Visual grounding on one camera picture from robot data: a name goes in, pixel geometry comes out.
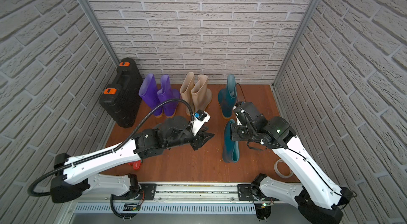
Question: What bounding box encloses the red pipe wrench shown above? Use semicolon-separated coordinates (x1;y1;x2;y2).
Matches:
128;160;143;171

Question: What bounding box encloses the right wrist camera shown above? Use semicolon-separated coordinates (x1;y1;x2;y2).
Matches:
233;102;267;127

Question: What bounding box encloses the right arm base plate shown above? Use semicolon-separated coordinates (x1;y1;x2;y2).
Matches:
237;184;279;202

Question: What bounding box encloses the black tool case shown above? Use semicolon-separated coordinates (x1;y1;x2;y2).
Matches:
99;58;143;128

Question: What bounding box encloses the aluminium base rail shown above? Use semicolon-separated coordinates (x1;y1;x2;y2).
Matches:
65;181;328;205

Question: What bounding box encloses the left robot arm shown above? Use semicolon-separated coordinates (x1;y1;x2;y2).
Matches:
50;112;214;203

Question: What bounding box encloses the teal rain boot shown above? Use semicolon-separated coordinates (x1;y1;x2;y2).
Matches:
218;75;237;119
222;120;240;163

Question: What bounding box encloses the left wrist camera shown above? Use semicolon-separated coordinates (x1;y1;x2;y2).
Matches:
192;110;210;136

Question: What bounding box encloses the beige rain boot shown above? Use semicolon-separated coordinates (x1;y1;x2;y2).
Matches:
180;72;195;111
191;75;213;112

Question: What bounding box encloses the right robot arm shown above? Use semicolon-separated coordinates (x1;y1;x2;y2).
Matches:
231;117;353;224

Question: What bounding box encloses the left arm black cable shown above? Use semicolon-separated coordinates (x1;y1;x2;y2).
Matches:
27;98;195;220

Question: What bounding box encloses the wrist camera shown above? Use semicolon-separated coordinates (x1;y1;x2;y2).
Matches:
233;102;267;127
192;110;210;136

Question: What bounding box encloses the purple rain boot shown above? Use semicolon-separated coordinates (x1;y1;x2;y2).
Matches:
139;74;161;110
157;75;180;118

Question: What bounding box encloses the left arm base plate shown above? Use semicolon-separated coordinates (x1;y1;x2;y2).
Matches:
113;183;157;201

